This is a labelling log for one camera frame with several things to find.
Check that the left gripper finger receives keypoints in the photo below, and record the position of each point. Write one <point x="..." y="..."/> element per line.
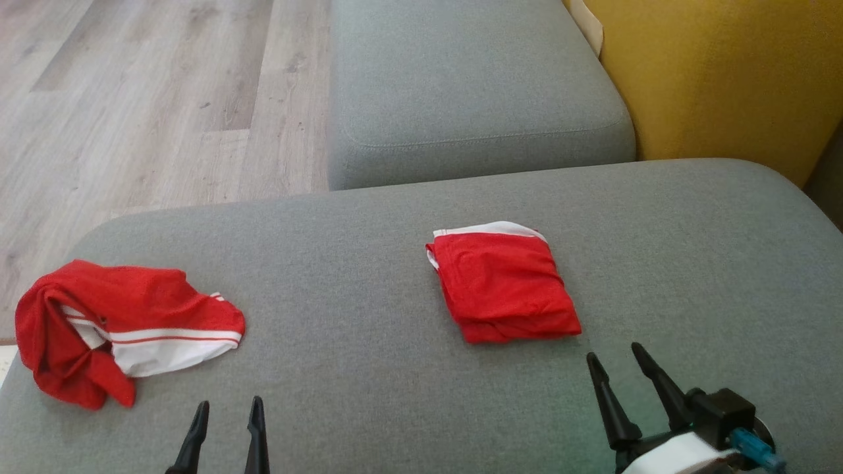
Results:
<point x="193" y="447"/>
<point x="257" y="441"/>

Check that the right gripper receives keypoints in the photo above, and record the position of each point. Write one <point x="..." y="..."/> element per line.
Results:
<point x="672" y="457"/>

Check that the red Bulls 23 jersey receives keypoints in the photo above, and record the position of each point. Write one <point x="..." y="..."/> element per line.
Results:
<point x="118" y="289"/>

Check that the red shorts white stripe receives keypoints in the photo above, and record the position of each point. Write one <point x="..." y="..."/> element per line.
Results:
<point x="507" y="289"/>

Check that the white patterned rug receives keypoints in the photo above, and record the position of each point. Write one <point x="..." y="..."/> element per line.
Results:
<point x="5" y="365"/>

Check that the large grey sofa cushion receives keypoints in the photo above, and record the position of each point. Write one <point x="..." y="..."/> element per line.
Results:
<point x="369" y="263"/>

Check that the grey sofa seat cushion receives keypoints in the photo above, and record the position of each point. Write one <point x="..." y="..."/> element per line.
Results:
<point x="474" y="85"/>

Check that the beige sofa label tag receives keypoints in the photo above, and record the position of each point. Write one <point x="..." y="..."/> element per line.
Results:
<point x="588" y="23"/>

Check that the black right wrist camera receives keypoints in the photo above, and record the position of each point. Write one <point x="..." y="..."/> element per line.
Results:
<point x="721" y="415"/>

